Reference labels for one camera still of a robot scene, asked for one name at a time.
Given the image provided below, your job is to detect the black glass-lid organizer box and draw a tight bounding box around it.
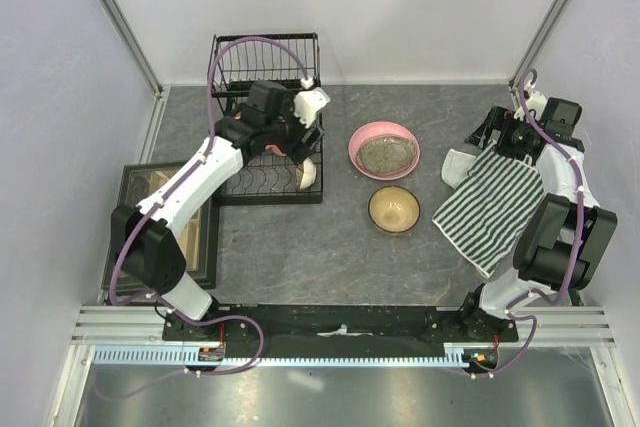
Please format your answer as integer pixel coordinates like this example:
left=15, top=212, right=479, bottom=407
left=117, top=161, right=220, bottom=289

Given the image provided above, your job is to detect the white patterned bowl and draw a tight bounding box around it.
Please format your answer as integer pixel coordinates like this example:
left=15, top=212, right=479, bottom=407
left=295, top=158, right=317, bottom=191

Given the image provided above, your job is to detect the aluminium frame rail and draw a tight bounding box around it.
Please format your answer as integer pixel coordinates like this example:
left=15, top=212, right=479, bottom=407
left=72, top=304, right=614, bottom=347

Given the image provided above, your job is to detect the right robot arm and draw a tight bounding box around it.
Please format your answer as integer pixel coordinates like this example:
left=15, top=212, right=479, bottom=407
left=457, top=94, right=617, bottom=341

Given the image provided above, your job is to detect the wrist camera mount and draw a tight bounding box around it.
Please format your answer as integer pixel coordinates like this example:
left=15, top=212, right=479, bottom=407
left=524, top=88, right=547, bottom=121
left=294, top=87, right=331, bottom=129

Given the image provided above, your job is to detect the blue cable duct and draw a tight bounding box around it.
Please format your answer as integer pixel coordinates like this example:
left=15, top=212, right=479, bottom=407
left=93, top=345, right=498, bottom=367

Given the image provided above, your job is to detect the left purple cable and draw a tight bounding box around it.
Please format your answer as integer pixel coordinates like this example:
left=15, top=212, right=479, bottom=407
left=88, top=35, right=314, bottom=401

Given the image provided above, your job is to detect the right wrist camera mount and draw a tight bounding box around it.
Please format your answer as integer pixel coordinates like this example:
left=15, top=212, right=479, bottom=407
left=524, top=88, right=547, bottom=121

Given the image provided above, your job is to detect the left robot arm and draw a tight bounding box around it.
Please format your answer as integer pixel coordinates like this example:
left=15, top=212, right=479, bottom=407
left=109, top=81, right=330, bottom=340

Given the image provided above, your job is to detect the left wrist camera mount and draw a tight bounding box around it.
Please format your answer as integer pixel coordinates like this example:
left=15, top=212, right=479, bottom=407
left=294, top=87, right=331, bottom=129

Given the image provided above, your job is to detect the green striped towel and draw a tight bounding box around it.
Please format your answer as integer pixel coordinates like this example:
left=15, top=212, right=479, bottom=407
left=432, top=145, right=545, bottom=278

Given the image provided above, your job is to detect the black wire dish rack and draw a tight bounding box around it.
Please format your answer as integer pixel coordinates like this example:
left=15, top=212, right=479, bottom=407
left=208, top=32, right=323, bottom=206

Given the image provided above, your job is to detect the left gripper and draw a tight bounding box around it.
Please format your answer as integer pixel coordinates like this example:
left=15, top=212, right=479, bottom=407
left=265, top=94, right=325, bottom=166

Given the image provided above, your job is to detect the white folded cloth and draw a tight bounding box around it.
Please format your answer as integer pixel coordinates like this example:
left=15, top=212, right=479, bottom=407
left=440, top=149, right=476, bottom=189

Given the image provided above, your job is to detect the pink plate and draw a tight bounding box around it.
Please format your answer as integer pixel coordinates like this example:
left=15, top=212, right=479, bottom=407
left=348, top=121, right=420, bottom=181

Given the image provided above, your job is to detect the pink mug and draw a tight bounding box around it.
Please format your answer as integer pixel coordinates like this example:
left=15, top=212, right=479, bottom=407
left=265, top=145, right=286, bottom=157

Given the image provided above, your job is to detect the speckled beige plate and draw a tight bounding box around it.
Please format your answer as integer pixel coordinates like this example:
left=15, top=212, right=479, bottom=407
left=356, top=138, right=418, bottom=173

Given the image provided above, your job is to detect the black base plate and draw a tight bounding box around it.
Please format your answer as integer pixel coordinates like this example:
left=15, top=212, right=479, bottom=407
left=162, top=304, right=519, bottom=356

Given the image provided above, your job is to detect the beige patterned cup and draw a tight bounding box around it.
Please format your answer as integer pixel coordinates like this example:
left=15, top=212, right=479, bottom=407
left=367, top=186, right=421, bottom=235

